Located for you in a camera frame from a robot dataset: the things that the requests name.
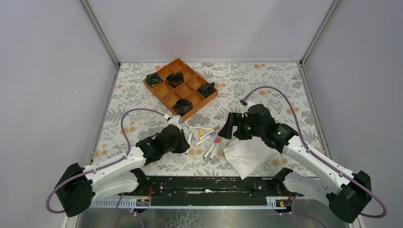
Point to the white marker pen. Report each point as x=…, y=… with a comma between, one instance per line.
x=206, y=135
x=213, y=151
x=209, y=150

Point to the white marker green end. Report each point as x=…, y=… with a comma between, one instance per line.
x=194, y=127

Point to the dark green rolled tie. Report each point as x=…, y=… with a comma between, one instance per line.
x=207, y=89

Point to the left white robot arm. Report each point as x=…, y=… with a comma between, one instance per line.
x=79, y=186

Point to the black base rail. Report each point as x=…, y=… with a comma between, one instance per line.
x=214, y=192

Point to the dark blue rolled tie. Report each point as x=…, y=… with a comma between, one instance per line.
x=182, y=106

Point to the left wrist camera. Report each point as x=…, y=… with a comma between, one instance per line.
x=175, y=120

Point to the white folded cloth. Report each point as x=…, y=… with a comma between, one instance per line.
x=245, y=156

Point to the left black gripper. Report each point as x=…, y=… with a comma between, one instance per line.
x=176, y=140

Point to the green patterned rolled tie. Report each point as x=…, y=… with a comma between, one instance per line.
x=153, y=79

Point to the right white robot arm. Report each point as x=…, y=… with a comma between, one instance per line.
x=339, y=188

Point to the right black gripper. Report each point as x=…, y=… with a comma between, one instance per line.
x=235, y=125

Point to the orange wooden compartment tray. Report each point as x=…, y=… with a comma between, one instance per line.
x=186, y=90

